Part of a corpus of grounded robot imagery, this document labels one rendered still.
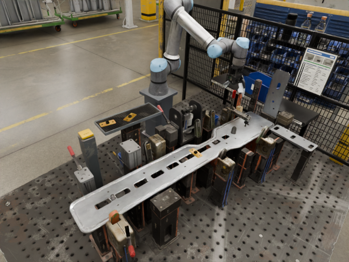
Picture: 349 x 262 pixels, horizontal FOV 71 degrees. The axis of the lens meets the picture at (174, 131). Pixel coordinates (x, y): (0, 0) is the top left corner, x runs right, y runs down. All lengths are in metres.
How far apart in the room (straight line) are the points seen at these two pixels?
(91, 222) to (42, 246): 0.43
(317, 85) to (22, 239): 2.06
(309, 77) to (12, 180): 2.86
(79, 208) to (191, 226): 0.62
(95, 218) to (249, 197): 0.96
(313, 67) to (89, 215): 1.70
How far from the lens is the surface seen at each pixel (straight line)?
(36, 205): 1.71
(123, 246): 1.05
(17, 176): 3.04
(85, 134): 1.33
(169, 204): 1.13
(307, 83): 2.05
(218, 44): 1.47
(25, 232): 1.61
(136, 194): 1.21
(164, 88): 1.77
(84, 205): 1.21
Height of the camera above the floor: 1.93
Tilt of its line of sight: 36 degrees down
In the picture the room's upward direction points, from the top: 3 degrees clockwise
